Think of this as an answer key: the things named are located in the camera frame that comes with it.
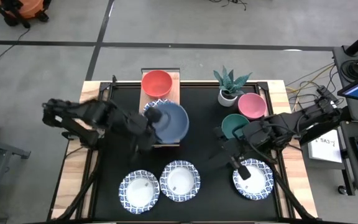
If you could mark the red bowl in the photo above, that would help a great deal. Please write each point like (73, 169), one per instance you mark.
(156, 84)

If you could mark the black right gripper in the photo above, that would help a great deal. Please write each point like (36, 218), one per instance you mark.
(232, 144)

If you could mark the pink bowl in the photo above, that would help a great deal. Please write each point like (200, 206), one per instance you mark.
(252, 105)

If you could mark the white paper note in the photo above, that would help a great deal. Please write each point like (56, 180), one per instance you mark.
(325, 147)

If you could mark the wooden board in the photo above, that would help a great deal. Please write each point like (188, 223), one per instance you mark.
(176, 93)

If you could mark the orange shop vacuum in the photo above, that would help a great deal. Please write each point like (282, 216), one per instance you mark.
(30, 9)

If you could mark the black table mat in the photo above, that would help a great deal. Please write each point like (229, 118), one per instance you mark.
(204, 149)

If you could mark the teal bowl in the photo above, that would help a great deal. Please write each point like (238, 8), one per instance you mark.
(233, 122)

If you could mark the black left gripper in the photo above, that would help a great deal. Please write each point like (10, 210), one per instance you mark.
(138, 130)

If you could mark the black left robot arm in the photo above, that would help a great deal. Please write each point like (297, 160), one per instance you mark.
(85, 115)

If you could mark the blue patterned white plate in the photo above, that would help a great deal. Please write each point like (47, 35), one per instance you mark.
(139, 192)
(180, 181)
(148, 105)
(258, 185)

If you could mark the green plant in white pot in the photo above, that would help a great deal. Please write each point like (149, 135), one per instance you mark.
(227, 99)

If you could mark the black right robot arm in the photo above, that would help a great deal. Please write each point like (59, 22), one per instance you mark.
(294, 121)

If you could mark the blue bowl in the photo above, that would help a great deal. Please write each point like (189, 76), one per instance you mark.
(174, 124)

